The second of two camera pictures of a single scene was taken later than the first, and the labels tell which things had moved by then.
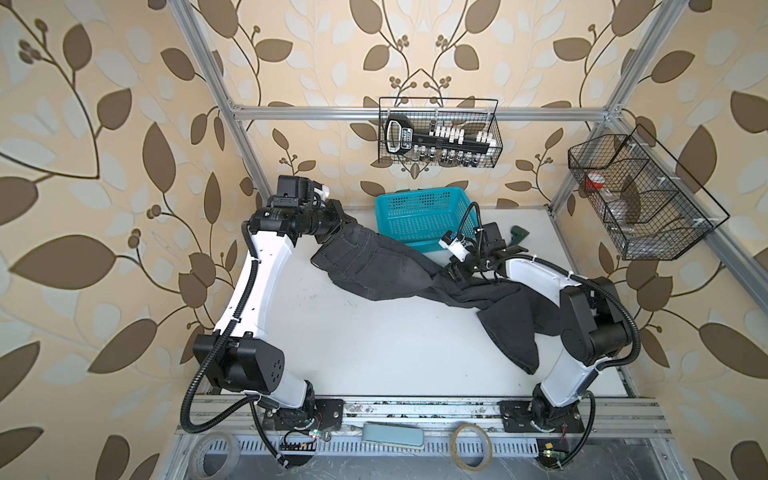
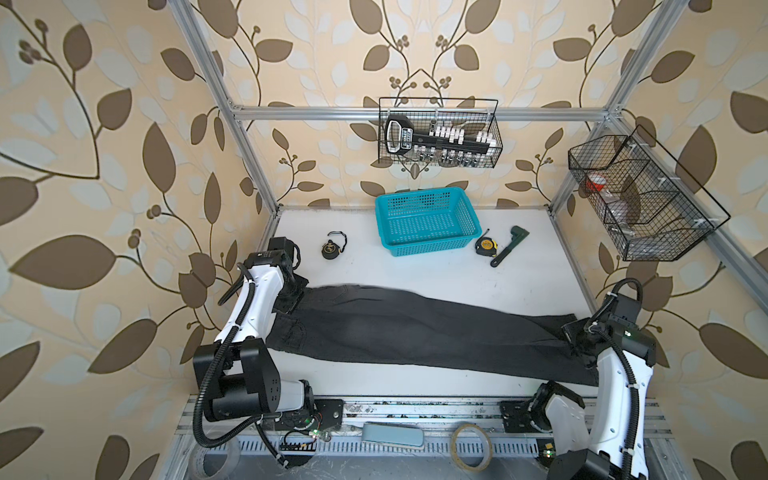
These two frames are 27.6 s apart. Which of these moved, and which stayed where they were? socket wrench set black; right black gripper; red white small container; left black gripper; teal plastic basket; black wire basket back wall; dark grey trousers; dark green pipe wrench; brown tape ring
Moved: dark grey trousers; left black gripper; right black gripper
Stayed: dark green pipe wrench; red white small container; socket wrench set black; brown tape ring; black wire basket back wall; teal plastic basket
